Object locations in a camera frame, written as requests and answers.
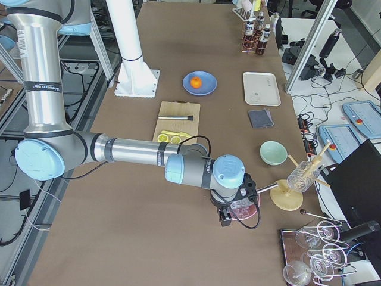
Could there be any blue teach pendant far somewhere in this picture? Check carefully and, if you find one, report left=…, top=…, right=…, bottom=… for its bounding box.
left=342, top=101, right=380, bottom=139

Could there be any lemon slice lower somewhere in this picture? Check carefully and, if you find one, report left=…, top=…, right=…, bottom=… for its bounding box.
left=157, top=133, right=170, bottom=142

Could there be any tea bottle one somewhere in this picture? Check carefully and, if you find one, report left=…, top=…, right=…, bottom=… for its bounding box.
left=256, top=24, right=271, bottom=55

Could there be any steel muddler black tip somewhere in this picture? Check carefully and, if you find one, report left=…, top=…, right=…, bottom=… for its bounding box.
left=158, top=115, right=194, bottom=121

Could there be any blue plate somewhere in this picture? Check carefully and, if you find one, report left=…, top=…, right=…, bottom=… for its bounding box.
left=182, top=71, right=217, bottom=96

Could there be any tea bottle two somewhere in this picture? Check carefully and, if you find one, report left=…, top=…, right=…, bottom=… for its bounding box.
left=242, top=17, right=257, bottom=52

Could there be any metal ice scoop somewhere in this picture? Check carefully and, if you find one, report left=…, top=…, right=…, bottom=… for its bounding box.
left=257, top=182, right=279, bottom=194

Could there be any blue teach pendant near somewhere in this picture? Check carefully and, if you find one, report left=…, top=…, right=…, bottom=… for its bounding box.
left=318, top=124, right=362, bottom=163

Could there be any wine glass rack tray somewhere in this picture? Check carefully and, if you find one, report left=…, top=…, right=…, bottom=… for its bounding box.
left=282, top=209, right=357, bottom=285

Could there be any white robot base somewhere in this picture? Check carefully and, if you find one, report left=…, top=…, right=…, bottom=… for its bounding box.
left=107, top=0, right=160, bottom=98

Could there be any grey folded cloth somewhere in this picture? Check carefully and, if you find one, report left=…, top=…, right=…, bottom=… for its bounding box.
left=248, top=108, right=274, bottom=128

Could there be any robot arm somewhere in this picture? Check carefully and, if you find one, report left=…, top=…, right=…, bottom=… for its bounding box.
left=3, top=1, right=259, bottom=226

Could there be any wooden cutting board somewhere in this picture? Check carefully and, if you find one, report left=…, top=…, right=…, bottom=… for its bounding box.
left=152, top=101, right=201, bottom=142

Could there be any yellow plastic knife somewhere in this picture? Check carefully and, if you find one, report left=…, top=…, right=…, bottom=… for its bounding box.
left=161, top=130, right=191, bottom=138

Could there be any cream rabbit tray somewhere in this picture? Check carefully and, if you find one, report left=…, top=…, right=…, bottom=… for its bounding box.
left=243, top=71, right=281, bottom=107

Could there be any orange mandarin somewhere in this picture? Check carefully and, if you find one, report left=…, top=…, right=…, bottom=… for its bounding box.
left=190, top=76, right=202, bottom=89

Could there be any wooden cup stand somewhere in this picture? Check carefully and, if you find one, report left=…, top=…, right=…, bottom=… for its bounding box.
left=270, top=141, right=330, bottom=211

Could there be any copper wire bottle rack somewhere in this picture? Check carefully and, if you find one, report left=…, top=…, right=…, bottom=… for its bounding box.
left=241, top=13, right=271, bottom=55

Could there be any blue teach pendant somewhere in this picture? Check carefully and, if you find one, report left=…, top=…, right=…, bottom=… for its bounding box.
left=342, top=101, right=380, bottom=139
left=318, top=124, right=362, bottom=163

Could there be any tea bottle three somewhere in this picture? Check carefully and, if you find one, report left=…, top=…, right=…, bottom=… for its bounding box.
left=256, top=11, right=265, bottom=35

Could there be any clear glass cup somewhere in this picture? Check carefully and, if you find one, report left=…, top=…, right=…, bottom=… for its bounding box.
left=287, top=161, right=320, bottom=193

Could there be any green bowl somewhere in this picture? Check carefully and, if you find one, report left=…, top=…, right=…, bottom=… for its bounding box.
left=260, top=141, right=288, bottom=166

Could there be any lemon slice upper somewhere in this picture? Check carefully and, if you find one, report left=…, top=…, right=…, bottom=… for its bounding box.
left=170, top=136, right=182, bottom=144

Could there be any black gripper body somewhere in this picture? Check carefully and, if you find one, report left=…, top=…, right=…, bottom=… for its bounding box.
left=210, top=173, right=258, bottom=212

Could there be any black monitor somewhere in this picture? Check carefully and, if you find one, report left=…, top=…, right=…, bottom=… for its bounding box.
left=321, top=139, right=380, bottom=223

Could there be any pink bowl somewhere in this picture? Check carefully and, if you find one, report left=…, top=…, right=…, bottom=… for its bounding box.
left=230, top=197, right=257, bottom=220

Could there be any lemon slice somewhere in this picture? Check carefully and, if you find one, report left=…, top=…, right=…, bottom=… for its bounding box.
left=157, top=133, right=170, bottom=142
left=170, top=136, right=182, bottom=144

